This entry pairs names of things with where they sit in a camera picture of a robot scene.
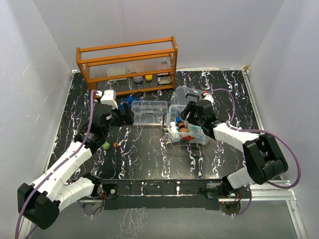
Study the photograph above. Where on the small green box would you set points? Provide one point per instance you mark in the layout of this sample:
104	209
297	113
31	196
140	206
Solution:
106	146

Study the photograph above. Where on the white open cardboard box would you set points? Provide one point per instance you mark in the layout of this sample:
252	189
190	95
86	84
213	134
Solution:
164	80

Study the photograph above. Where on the orange wooden shelf rack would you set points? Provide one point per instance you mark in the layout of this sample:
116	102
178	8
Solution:
119	63

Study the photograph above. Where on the brown medicine bottle orange cap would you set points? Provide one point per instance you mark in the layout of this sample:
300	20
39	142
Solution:
182	127

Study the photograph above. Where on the small glass jar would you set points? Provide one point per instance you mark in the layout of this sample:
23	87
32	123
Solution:
138	79

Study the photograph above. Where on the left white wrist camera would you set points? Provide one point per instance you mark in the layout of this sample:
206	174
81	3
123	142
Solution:
108	97

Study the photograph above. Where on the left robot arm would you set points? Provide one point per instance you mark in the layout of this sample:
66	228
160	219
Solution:
42	200

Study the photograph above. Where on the blue white ointment tube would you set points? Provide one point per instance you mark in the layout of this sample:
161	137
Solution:
178	120

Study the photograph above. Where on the blue stapler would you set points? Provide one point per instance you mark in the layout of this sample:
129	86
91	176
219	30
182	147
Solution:
139	96

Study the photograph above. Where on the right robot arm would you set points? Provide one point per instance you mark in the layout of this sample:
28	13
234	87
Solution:
263	156

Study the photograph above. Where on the clear medicine kit box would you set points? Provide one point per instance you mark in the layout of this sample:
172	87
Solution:
173	112

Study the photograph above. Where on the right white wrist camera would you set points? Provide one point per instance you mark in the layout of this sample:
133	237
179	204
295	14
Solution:
207	96

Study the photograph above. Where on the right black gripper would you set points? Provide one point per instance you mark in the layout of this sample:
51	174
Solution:
191	107

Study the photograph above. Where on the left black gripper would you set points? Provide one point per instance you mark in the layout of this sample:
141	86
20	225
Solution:
128	116

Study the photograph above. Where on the yellow small container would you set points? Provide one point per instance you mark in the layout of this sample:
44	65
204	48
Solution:
149	77

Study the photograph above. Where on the clear teal bandage packet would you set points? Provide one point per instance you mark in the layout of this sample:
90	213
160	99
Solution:
194	129

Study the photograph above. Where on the clear divided organizer tray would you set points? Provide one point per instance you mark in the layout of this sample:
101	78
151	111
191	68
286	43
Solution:
149	113

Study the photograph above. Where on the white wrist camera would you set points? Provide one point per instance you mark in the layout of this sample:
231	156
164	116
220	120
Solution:
108	97
207	96

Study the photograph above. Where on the clear lid with black handle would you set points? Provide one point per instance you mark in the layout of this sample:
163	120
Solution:
182	95

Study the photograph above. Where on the white plastic bottle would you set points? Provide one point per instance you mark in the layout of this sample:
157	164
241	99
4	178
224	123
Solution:
174	131

